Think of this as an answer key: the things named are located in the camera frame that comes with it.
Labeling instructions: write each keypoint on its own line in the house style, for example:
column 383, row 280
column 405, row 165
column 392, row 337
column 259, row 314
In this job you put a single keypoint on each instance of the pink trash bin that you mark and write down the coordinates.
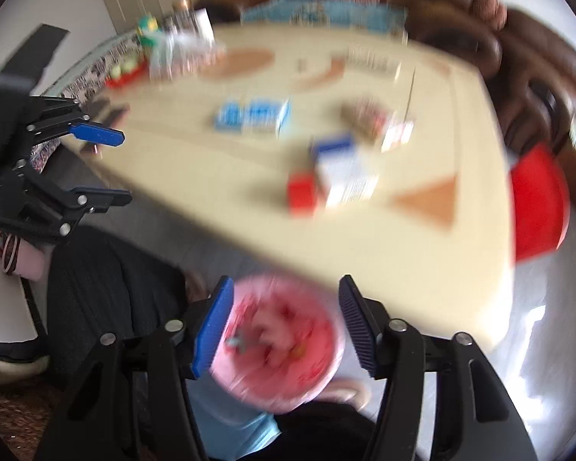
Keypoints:
column 278, row 345

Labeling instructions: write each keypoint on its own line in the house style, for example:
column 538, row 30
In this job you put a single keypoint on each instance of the small round pink cushion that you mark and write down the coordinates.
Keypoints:
column 485, row 0
column 500, row 15

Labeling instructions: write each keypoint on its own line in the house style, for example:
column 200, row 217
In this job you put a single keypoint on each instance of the red fruit dish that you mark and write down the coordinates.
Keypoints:
column 127, row 73

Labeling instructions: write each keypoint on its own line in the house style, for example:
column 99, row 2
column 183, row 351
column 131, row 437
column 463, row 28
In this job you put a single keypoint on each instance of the red plastic chair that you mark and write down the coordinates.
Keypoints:
column 540, row 206

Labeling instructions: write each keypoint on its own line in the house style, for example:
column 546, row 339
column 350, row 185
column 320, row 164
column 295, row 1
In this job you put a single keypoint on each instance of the blue white paper box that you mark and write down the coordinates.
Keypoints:
column 254, row 116

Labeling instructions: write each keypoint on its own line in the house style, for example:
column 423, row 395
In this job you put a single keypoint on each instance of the clear bag of nuts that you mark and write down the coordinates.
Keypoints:
column 187, row 55

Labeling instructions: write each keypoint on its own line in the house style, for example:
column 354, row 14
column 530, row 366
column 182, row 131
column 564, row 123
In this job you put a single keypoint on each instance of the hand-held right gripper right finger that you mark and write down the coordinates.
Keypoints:
column 357, row 326

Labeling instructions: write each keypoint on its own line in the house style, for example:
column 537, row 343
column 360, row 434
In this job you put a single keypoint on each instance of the white blue medicine box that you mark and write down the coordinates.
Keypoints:
column 345, row 173

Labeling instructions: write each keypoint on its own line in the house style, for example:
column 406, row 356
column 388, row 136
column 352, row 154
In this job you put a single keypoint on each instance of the person's black pants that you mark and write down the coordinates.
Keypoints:
column 110, row 297

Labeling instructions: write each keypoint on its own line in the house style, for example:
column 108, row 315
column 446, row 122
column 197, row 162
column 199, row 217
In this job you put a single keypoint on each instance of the brown leather sofa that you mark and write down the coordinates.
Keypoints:
column 441, row 14

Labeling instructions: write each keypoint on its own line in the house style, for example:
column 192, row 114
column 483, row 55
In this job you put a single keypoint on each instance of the black smartphone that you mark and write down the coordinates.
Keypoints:
column 111, row 115

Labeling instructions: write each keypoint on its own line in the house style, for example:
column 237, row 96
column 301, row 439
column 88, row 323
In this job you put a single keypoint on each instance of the blue floral blanket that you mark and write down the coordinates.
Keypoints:
column 317, row 12

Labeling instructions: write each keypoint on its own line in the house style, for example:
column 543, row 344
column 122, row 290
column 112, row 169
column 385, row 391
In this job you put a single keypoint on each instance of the brown capped glass bottle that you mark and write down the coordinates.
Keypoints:
column 183, row 14

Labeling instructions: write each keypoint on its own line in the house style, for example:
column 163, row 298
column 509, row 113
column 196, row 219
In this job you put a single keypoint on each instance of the beige wooden table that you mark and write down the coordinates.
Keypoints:
column 249, row 221

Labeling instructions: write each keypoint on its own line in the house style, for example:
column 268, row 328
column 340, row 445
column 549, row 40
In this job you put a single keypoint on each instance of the dark slipper with pale sole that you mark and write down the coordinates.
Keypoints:
column 9, row 369

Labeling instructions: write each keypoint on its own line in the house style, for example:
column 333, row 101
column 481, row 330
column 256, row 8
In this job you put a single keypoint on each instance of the green doll figure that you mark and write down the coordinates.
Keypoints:
column 149, row 31

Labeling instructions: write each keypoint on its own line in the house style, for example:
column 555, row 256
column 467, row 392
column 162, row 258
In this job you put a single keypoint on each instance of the light blue cloth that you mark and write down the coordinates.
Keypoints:
column 235, row 427

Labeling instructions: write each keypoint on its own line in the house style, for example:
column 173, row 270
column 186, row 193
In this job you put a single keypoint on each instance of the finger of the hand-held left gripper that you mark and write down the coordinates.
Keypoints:
column 98, row 134
column 105, row 198

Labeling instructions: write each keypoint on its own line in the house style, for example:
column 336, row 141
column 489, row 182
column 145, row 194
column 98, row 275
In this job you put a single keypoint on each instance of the white cup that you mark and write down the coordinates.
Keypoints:
column 204, row 24

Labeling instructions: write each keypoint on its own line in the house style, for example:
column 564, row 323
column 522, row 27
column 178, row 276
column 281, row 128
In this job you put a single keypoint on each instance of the black white patterned bedcover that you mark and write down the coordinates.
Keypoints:
column 86, row 72

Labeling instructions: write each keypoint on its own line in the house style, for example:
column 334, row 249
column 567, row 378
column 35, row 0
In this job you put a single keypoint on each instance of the small red box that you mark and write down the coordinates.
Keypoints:
column 305, row 194

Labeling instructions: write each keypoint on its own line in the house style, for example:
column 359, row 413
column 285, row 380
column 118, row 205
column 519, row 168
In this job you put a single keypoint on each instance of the person's pink shoe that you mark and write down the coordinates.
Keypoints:
column 348, row 394

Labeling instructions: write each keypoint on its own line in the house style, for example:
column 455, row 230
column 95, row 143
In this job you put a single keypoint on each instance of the person's left forearm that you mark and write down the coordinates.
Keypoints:
column 31, row 261

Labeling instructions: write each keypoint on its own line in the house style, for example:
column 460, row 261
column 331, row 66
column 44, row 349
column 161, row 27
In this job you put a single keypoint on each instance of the brown leather armchair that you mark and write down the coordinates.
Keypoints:
column 533, row 81

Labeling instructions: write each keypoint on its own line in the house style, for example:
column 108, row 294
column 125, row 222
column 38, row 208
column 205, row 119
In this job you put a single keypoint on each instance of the white remote control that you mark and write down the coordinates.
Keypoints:
column 374, row 60

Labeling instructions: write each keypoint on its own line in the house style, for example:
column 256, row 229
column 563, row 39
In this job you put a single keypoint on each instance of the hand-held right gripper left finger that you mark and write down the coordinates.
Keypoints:
column 213, row 326

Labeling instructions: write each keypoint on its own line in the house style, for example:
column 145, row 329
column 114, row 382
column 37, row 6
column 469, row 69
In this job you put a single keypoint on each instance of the small snack packets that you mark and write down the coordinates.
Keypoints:
column 369, row 122

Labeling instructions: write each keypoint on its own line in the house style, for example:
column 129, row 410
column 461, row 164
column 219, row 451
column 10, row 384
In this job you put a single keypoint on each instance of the brown floor mat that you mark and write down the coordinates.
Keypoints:
column 14, row 422

